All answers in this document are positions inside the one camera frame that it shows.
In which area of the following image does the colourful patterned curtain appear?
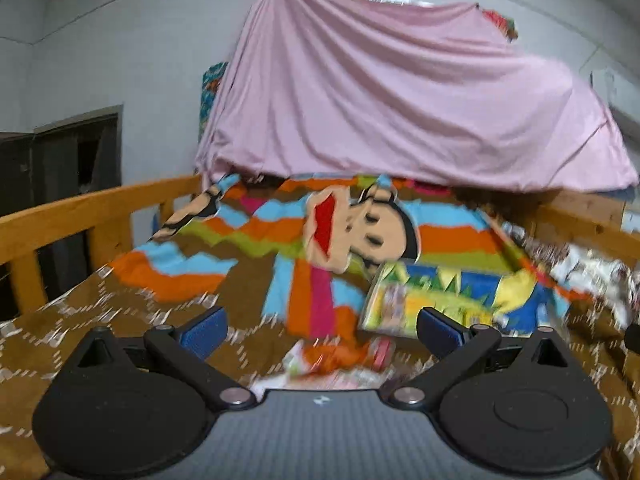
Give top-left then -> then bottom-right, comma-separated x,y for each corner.
198,62 -> 228,139

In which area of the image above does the wooden bed rail left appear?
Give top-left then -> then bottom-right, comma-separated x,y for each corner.
1,176 -> 201,314

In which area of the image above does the white spicy bean snack pouch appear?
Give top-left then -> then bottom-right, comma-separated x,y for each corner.
250,366 -> 396,393

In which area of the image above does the dark wooden door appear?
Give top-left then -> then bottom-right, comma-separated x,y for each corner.
1,105 -> 122,300

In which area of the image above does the wooden bed rail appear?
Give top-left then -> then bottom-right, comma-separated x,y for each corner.
1,176 -> 201,314
511,191 -> 639,266

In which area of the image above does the floral white quilt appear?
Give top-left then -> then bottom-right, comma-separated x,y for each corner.
501,222 -> 639,330

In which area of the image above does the pink hanging sheet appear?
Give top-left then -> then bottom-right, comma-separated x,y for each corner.
195,0 -> 639,192

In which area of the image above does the dinosaur print tin tray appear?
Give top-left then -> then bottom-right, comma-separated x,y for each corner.
359,261 -> 570,338

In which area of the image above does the orange snack pouch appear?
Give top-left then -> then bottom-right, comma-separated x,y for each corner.
283,337 -> 396,376

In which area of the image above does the colourful cartoon bed blanket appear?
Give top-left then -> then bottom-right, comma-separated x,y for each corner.
1,174 -> 639,479

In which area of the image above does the wooden bed rail right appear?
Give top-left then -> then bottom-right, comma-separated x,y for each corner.
511,191 -> 639,266

